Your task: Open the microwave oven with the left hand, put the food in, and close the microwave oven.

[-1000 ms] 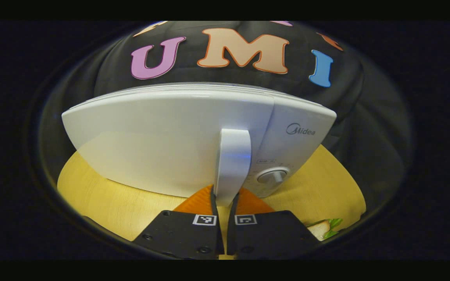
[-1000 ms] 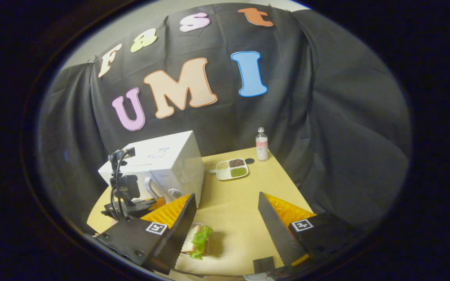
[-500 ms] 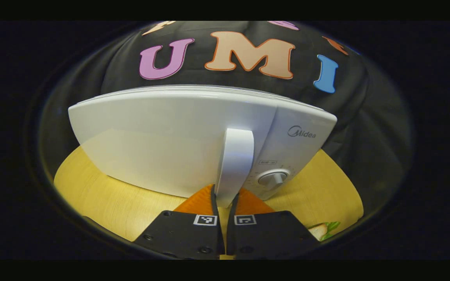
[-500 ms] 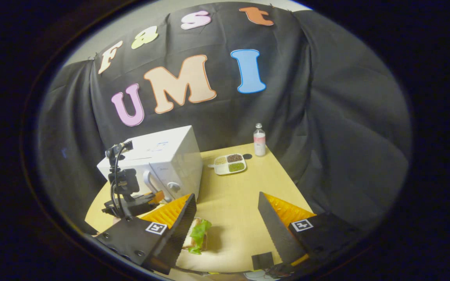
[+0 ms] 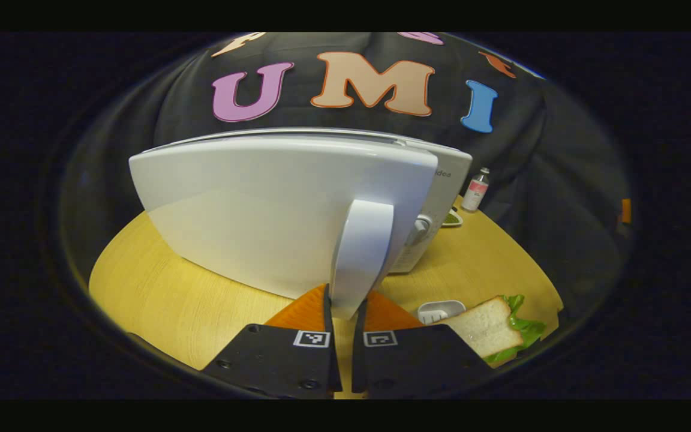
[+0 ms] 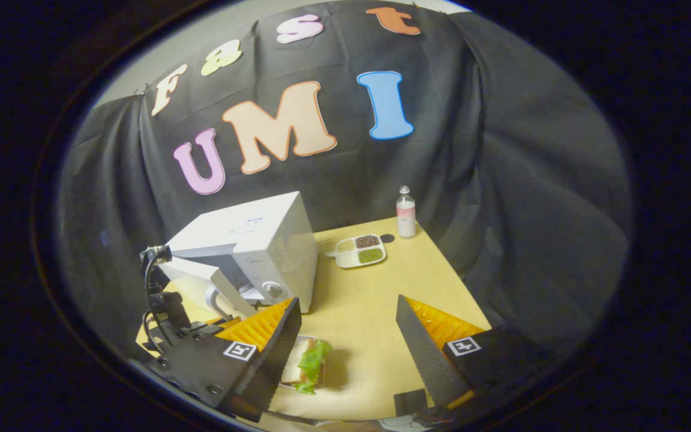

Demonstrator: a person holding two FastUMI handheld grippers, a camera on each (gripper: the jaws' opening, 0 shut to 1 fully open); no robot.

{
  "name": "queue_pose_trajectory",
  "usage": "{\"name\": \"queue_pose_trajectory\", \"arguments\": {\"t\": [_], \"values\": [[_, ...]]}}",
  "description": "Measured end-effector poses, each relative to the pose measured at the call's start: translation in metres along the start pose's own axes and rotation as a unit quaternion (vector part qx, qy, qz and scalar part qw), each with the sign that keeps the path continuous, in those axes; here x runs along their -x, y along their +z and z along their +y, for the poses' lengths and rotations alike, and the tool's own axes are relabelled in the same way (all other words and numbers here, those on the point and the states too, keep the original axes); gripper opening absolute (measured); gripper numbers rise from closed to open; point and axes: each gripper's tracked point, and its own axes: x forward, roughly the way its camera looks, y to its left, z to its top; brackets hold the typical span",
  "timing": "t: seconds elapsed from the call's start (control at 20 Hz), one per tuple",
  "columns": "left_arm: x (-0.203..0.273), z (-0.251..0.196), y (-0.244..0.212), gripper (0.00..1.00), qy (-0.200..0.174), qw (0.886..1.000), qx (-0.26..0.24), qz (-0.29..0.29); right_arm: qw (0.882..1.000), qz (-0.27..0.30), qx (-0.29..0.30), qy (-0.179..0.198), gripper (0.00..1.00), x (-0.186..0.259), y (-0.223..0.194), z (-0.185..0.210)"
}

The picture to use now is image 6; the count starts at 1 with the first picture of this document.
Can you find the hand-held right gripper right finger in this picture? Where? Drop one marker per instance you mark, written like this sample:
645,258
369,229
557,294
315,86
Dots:
420,354

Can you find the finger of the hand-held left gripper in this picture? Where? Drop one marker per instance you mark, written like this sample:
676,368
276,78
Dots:
213,329

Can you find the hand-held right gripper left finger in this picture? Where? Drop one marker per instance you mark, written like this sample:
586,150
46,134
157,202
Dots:
279,354

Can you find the sandwich with green lettuce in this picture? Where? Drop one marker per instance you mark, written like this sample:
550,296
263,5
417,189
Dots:
312,360

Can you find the white microwave oven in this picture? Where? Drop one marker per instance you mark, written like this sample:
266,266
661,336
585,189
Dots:
261,234

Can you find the small white ribbed tray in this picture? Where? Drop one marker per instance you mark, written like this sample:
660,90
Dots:
288,384

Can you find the white divided plate of grains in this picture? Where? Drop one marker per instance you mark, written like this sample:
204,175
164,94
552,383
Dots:
348,259

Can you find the small dark round lid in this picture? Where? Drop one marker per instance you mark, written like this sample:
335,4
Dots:
387,238

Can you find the clear bottle with pink label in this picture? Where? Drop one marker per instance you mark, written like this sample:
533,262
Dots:
406,222

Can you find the black backdrop cloth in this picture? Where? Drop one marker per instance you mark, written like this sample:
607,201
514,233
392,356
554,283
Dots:
501,180

